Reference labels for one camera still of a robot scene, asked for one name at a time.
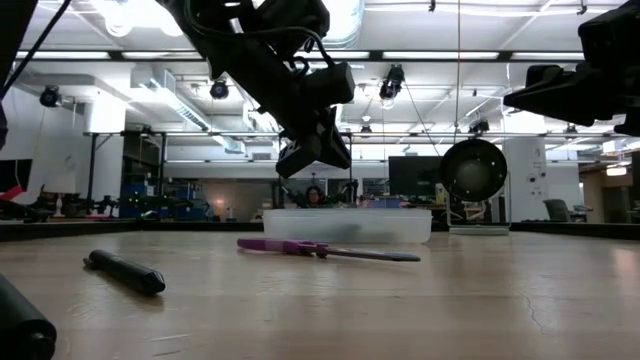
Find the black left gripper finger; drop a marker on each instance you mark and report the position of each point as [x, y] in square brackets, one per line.
[335, 150]
[300, 157]

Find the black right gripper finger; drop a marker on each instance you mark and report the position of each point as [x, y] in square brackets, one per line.
[542, 76]
[555, 102]

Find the clear plastic supply box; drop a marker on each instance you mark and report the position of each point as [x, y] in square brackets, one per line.
[350, 225]

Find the purple pen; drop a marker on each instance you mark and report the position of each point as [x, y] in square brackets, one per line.
[280, 245]

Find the short black marker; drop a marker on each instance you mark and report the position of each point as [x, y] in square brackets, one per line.
[125, 272]

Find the thick black marker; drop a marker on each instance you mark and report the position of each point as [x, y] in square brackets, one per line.
[20, 325]

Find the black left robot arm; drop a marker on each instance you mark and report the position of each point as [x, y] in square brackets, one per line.
[235, 40]

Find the person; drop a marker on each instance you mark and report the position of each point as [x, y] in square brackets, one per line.
[314, 196]

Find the blue crate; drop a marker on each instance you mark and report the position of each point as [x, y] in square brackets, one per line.
[385, 202]

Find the black ceiling spotlight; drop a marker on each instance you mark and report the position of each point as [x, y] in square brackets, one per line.
[219, 90]
[50, 96]
[479, 127]
[391, 85]

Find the black monitor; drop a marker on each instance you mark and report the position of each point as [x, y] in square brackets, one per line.
[412, 175]

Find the grey office chair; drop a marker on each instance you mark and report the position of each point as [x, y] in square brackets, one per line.
[556, 209]

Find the dark flat screen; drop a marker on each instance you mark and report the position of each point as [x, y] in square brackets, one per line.
[15, 175]

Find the red angled bar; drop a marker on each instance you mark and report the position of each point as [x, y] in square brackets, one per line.
[11, 194]

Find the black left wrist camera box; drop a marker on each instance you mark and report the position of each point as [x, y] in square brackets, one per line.
[330, 84]

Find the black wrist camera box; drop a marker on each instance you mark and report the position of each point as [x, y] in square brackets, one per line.
[330, 84]
[600, 42]

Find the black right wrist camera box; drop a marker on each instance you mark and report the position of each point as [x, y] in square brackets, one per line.
[600, 42]

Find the glowing wall light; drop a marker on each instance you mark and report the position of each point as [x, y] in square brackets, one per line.
[616, 171]

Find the black overhead frame beam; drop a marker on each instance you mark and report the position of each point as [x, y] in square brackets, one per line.
[376, 55]

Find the silver ceiling air duct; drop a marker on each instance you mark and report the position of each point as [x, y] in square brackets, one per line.
[347, 20]

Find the black table edge rail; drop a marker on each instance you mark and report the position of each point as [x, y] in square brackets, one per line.
[75, 231]

